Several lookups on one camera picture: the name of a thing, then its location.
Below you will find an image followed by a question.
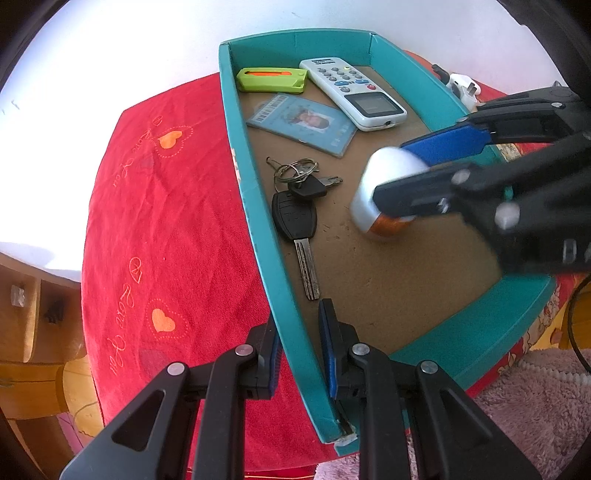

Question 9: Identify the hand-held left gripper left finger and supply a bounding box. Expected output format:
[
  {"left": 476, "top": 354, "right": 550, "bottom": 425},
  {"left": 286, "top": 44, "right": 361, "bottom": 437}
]
[{"left": 60, "top": 318, "right": 282, "bottom": 480}]

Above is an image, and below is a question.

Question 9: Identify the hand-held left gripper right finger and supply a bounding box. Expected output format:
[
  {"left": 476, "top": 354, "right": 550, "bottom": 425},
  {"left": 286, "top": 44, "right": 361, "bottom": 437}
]
[{"left": 318, "top": 298, "right": 541, "bottom": 480}]

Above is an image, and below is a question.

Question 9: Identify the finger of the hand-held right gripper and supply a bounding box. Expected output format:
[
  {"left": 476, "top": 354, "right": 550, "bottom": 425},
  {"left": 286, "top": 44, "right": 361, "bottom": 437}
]
[
  {"left": 372, "top": 159, "right": 522, "bottom": 236},
  {"left": 401, "top": 85, "right": 591, "bottom": 164}
]

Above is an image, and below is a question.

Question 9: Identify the orange bottle with white cap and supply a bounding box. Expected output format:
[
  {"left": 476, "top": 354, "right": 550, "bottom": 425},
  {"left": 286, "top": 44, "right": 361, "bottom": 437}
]
[{"left": 350, "top": 147, "right": 432, "bottom": 241}]

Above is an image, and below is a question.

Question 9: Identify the white charger plug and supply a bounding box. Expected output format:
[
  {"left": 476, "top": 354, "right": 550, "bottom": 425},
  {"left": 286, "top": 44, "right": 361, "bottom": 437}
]
[{"left": 447, "top": 73, "right": 483, "bottom": 112}]

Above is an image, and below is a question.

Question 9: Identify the teal cardboard box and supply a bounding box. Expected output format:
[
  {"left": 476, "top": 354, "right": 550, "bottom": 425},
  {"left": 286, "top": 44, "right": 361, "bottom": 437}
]
[{"left": 218, "top": 30, "right": 557, "bottom": 457}]

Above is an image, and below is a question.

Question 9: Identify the white remote control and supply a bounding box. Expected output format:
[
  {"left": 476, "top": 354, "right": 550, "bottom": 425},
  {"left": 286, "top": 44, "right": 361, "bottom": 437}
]
[{"left": 299, "top": 56, "right": 408, "bottom": 133}]

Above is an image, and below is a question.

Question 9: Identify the small black key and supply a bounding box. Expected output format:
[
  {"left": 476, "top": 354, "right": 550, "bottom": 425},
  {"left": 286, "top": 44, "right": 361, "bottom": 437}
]
[{"left": 288, "top": 174, "right": 345, "bottom": 200}]

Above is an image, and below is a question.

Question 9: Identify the black car key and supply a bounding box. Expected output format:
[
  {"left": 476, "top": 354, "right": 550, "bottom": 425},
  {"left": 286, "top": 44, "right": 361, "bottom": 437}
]
[{"left": 271, "top": 190, "right": 321, "bottom": 301}]

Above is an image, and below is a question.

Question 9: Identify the metal key ring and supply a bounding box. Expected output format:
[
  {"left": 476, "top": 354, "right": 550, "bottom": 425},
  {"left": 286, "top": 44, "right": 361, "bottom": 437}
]
[{"left": 265, "top": 157, "right": 321, "bottom": 185}]

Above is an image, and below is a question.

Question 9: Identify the blue card holder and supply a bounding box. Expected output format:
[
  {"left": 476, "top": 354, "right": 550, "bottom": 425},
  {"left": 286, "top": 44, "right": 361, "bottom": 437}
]
[{"left": 246, "top": 92, "right": 358, "bottom": 158}]

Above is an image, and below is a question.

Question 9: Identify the green utility knife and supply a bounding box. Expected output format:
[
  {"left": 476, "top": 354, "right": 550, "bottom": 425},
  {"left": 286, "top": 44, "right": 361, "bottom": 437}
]
[{"left": 236, "top": 67, "right": 309, "bottom": 94}]

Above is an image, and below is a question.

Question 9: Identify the red floral printed cloth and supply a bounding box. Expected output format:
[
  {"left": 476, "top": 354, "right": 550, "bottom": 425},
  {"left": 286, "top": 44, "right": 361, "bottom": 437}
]
[{"left": 81, "top": 48, "right": 591, "bottom": 476}]

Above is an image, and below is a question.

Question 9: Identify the pink fuzzy rug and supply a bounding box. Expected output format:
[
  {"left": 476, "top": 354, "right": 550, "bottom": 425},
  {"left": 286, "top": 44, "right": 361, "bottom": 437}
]
[{"left": 316, "top": 346, "right": 591, "bottom": 480}]

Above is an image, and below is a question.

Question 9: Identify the wooden cabinet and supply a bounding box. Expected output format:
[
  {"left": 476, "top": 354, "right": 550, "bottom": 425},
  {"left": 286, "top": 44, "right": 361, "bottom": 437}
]
[{"left": 0, "top": 251, "right": 109, "bottom": 462}]

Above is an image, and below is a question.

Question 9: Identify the black cable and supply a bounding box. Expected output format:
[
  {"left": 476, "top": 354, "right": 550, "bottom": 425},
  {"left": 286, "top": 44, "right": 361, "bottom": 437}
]
[{"left": 566, "top": 272, "right": 591, "bottom": 374}]

